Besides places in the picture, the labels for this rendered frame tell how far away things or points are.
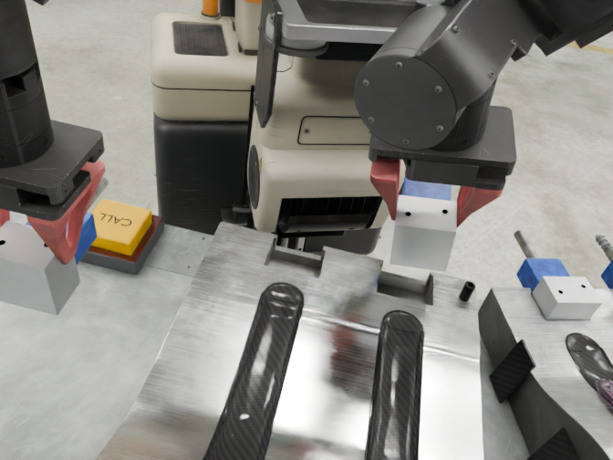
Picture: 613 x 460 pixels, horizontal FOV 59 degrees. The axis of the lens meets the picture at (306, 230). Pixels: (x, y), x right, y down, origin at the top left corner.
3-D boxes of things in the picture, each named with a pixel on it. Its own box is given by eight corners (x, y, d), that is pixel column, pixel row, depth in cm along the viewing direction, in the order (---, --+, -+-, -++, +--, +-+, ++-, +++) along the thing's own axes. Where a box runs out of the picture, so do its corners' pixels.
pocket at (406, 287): (372, 284, 56) (380, 258, 54) (422, 296, 56) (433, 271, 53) (368, 317, 53) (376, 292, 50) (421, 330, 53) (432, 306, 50)
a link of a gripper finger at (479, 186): (483, 256, 44) (512, 170, 37) (394, 245, 46) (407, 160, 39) (481, 197, 49) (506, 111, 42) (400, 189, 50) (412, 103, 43)
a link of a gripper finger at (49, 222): (75, 298, 38) (50, 197, 32) (-21, 276, 39) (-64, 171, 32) (118, 235, 43) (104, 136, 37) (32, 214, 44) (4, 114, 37)
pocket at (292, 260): (271, 259, 57) (275, 234, 54) (320, 271, 56) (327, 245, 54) (260, 291, 53) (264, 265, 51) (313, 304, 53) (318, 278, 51)
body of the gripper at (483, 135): (511, 182, 38) (542, 93, 33) (367, 167, 40) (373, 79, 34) (505, 126, 43) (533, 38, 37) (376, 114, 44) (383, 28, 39)
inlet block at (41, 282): (80, 195, 51) (71, 149, 48) (130, 208, 51) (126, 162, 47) (-5, 300, 42) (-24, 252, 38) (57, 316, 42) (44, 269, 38)
